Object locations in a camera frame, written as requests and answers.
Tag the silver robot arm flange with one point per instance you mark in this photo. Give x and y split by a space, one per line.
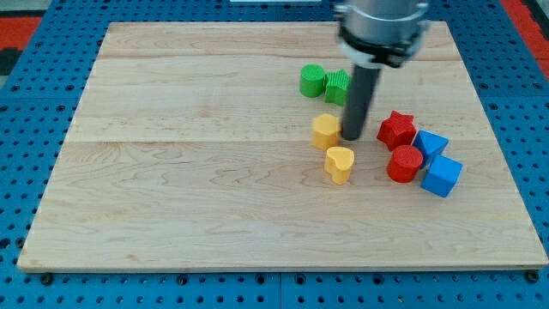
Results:
374 33

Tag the blue cube block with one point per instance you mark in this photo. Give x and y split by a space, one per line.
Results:
442 175

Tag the yellow hexagon block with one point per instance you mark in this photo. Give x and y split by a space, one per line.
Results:
325 131

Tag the yellow heart block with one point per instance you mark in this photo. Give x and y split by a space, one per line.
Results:
338 164

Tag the light wooden board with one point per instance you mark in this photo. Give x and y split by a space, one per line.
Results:
190 151

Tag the green cylinder block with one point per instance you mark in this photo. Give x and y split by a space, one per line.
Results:
311 82

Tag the green star block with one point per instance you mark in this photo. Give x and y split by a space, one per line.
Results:
336 86

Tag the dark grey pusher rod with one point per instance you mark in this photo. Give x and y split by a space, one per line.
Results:
359 97

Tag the red star block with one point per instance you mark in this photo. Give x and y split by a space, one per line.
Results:
396 130

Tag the red cylinder block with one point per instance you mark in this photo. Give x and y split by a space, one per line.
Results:
405 162

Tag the blue triangular block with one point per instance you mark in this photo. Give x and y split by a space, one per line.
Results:
429 144

